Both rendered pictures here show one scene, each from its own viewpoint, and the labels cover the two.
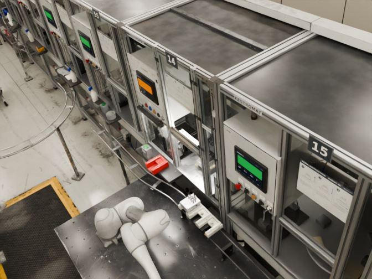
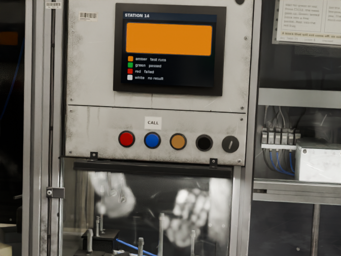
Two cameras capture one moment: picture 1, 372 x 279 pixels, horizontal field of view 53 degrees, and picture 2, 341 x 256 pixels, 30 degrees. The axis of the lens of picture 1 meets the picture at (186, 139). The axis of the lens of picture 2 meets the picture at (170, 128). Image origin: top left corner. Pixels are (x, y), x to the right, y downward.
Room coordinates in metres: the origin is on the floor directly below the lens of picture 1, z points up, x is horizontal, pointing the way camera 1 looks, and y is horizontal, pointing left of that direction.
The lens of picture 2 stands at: (1.53, 1.41, 1.62)
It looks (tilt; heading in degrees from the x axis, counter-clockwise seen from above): 6 degrees down; 306
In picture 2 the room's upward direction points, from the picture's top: 2 degrees clockwise
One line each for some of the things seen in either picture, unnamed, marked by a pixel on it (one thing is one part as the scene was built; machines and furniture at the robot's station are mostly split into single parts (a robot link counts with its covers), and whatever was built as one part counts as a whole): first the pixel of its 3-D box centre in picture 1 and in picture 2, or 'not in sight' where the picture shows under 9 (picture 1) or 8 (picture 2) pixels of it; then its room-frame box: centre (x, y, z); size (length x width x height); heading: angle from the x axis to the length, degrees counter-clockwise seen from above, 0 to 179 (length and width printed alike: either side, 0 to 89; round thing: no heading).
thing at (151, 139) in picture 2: not in sight; (152, 140); (2.41, 0.24, 1.42); 0.03 x 0.02 x 0.03; 31
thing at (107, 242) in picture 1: (110, 234); not in sight; (1.80, 0.70, 0.71); 0.22 x 0.18 x 0.06; 31
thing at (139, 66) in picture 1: (159, 83); (162, 61); (2.47, 0.14, 1.60); 0.42 x 0.29 x 0.46; 31
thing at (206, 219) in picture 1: (200, 217); not in sight; (1.73, -0.02, 0.84); 0.36 x 0.14 x 0.10; 31
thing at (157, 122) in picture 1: (149, 114); (152, 164); (2.40, 0.26, 1.37); 0.36 x 0.04 x 0.04; 31
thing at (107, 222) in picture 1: (106, 221); not in sight; (1.82, 0.70, 0.85); 0.18 x 0.16 x 0.22; 120
